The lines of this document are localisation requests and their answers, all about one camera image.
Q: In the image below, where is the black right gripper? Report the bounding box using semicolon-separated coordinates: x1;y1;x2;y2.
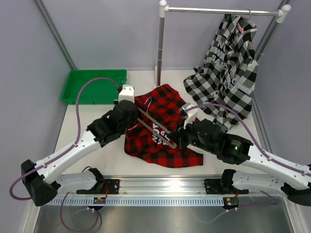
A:
168;117;217;154

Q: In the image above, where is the red black plaid shirt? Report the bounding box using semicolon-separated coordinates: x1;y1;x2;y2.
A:
124;84;204;168

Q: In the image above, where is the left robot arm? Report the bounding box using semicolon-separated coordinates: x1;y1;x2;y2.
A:
21;100;138;206

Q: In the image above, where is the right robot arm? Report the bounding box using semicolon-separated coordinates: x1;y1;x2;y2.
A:
168;119;311;206

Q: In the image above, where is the black white plaid shirt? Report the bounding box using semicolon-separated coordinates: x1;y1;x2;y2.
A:
183;14;258;119

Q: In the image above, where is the pink clothes hanger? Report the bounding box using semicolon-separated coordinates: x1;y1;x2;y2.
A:
237;22;244;34

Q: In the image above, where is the green plastic tray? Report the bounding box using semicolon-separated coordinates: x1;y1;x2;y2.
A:
61;69;127;105

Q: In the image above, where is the metal clothes rack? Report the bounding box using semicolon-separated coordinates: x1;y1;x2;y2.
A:
155;0;291;87

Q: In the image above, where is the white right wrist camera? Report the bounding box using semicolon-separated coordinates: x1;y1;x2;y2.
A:
180;103;198;130

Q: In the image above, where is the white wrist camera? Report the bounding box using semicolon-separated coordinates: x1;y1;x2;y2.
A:
180;103;198;130
118;84;135;103

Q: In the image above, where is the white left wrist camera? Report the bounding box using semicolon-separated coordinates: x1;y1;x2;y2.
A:
118;84;135;103

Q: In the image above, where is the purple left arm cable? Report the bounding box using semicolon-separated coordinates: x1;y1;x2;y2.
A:
9;77;121;201

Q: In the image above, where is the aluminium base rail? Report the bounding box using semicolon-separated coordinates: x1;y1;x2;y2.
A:
102;175;263;197

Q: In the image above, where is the white slotted cable duct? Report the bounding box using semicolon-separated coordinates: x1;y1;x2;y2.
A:
47;196;224;206

